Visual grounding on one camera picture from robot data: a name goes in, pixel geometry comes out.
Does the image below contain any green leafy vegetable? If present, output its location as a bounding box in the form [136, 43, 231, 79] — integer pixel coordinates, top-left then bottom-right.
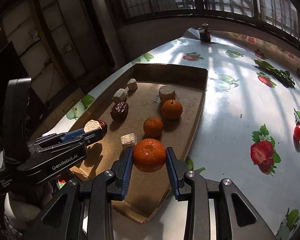
[253, 59, 295, 88]

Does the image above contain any beige chunk tray middle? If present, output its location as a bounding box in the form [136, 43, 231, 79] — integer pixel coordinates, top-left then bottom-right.
[113, 88, 128, 104]

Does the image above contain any white tower air conditioner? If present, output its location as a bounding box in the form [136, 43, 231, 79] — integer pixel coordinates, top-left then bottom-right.
[79, 0, 125, 69]

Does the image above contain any small red date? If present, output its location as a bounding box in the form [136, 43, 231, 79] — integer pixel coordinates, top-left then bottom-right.
[98, 119, 108, 136]

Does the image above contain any dark barred window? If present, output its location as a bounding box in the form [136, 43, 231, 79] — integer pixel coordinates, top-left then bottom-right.
[119, 0, 300, 47]

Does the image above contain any beige chunk tray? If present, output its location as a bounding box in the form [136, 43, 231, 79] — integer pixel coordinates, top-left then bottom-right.
[113, 88, 128, 104]
[127, 79, 138, 91]
[120, 133, 138, 151]

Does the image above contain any red cherry tomato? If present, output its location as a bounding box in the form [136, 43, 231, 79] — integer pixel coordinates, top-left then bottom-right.
[294, 125, 300, 141]

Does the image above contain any orange tangerine far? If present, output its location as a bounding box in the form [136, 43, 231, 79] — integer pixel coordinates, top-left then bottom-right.
[161, 99, 183, 120]

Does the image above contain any shallow cardboard tray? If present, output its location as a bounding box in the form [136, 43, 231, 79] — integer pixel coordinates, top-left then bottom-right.
[70, 63, 209, 225]

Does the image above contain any wooden wall shelf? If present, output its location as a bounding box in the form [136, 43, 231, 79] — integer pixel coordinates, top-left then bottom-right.
[2, 0, 84, 107]

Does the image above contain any beige wedge chunk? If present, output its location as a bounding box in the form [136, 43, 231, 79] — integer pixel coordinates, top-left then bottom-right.
[84, 120, 102, 133]

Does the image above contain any black television screen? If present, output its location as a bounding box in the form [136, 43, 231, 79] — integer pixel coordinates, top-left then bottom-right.
[0, 41, 28, 102]

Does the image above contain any orange tangerine near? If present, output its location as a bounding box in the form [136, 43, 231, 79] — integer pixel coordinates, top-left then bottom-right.
[143, 117, 164, 138]

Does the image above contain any small dark jar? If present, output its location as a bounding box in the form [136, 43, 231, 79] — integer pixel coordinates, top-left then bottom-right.
[198, 23, 211, 43]

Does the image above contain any beige chunk tray front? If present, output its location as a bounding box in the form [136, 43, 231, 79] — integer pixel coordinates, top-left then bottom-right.
[120, 133, 138, 151]

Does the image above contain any large dried red date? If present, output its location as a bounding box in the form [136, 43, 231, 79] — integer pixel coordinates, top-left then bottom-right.
[110, 102, 129, 122]

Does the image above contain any beige cylinder piece far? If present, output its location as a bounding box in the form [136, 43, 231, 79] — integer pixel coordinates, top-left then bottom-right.
[159, 85, 176, 104]

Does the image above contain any orange tangerine from table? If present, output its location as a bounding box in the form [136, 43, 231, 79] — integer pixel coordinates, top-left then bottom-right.
[133, 139, 166, 173]

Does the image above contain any beige chunk tray back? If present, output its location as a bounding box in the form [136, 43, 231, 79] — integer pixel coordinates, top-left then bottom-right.
[127, 79, 138, 91]

